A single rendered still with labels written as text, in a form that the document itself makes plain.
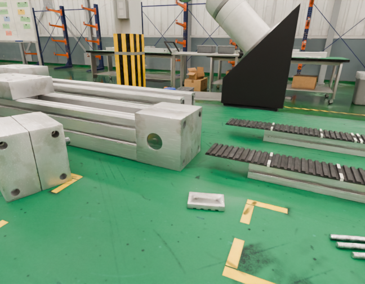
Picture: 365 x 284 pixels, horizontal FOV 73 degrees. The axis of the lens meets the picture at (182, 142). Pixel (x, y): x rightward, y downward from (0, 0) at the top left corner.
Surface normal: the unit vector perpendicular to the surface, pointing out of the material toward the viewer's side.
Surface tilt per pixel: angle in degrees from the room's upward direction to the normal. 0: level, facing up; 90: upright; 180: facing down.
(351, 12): 90
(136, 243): 0
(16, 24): 90
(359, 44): 90
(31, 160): 90
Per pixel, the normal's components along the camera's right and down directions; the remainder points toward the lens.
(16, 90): 0.91, 0.17
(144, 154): -0.41, 0.33
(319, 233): 0.01, -0.93
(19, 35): -0.06, 0.36
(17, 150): 0.70, 0.27
